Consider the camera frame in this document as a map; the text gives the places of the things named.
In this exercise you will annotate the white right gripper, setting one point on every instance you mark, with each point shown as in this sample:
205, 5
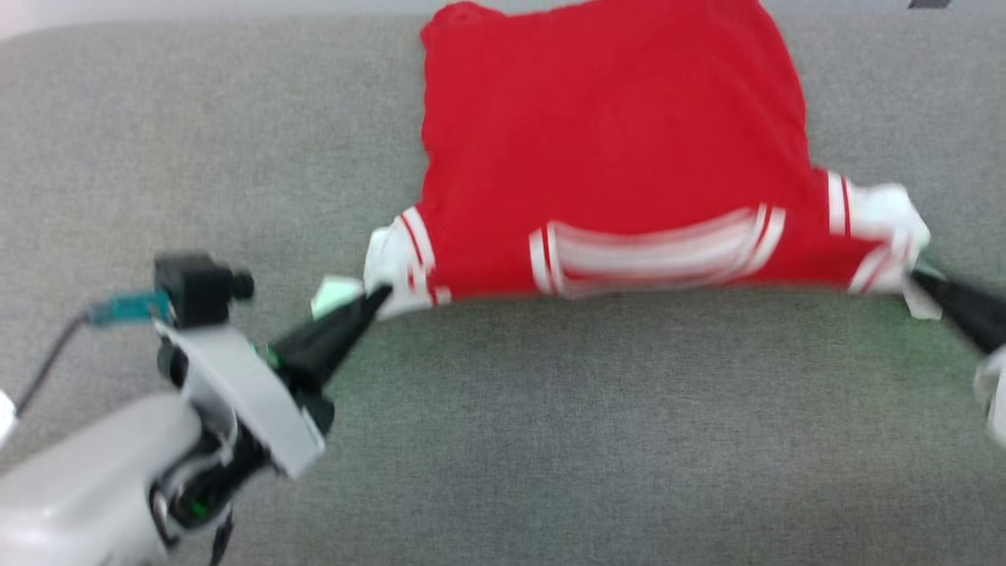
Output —
995, 397

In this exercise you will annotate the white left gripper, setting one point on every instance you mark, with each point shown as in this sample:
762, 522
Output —
244, 393

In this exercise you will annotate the red basketball jersey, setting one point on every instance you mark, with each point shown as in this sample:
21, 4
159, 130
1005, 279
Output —
613, 141

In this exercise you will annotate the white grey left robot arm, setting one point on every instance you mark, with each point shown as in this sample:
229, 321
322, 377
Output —
86, 487

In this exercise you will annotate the grey fabric sofa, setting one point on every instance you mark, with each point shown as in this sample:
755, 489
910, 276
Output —
550, 432

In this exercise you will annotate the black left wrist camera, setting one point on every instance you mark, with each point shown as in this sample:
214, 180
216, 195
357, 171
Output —
196, 287

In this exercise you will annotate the grey metal frame bar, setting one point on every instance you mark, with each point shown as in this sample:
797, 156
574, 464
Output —
930, 3

